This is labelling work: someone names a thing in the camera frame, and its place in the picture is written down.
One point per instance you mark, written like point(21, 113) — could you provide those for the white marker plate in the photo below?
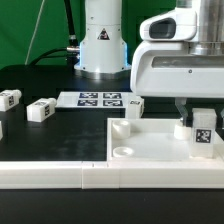
point(93, 99)

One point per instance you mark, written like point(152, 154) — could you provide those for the white square table top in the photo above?
point(157, 140)

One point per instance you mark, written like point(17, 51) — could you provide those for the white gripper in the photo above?
point(163, 66)

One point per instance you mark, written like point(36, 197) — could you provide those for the white front fence rail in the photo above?
point(108, 175)

